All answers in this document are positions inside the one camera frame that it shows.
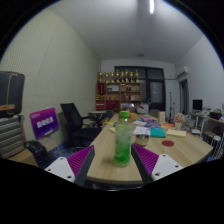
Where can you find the small upright cream carton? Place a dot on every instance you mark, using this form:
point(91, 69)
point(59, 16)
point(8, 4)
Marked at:
point(161, 117)

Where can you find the silver ribbed suitcase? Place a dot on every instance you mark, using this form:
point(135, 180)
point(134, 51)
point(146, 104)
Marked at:
point(11, 136)

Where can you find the blue printed book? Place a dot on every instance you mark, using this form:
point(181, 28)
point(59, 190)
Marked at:
point(152, 125)

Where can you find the purple sign board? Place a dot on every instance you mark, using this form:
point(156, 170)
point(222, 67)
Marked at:
point(44, 123)

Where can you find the dark framed glass door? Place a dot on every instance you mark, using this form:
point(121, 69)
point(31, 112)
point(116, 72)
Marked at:
point(155, 88)

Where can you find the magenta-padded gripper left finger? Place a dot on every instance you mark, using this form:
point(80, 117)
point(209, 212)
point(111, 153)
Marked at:
point(58, 166)

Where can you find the potted pink flowers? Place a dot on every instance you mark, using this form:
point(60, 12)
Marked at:
point(179, 119)

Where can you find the black office chair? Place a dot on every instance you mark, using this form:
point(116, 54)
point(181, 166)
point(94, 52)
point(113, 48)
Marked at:
point(73, 120)

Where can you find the teal notebook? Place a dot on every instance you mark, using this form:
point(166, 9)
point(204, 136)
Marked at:
point(158, 132)

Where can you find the orange book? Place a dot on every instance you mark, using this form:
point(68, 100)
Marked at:
point(167, 125)

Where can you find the green drink bottle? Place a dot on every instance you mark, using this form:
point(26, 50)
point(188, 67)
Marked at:
point(122, 143)

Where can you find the white printed booklet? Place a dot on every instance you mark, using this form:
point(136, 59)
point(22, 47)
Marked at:
point(142, 130)

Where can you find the white wall air conditioner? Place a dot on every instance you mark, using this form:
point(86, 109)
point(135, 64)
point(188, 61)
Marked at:
point(182, 70)

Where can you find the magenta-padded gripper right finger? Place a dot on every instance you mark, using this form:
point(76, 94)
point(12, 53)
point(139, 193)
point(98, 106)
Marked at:
point(165, 165)

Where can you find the small white round table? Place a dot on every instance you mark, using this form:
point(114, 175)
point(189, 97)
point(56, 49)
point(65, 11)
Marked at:
point(96, 114)

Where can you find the yellow gift box red ribbon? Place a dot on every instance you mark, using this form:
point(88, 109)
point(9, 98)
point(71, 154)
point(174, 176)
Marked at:
point(133, 117)

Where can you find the black computer monitor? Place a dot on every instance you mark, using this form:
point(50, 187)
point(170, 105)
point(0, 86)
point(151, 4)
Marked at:
point(197, 104)

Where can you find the wooden side desk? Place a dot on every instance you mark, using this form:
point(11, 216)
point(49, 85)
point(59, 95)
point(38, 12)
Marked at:
point(213, 120)

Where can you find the white stool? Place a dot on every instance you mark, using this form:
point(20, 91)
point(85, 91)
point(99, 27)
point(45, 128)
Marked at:
point(218, 143)

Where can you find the wooden shelf unit with trophies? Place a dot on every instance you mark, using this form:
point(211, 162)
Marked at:
point(115, 95)

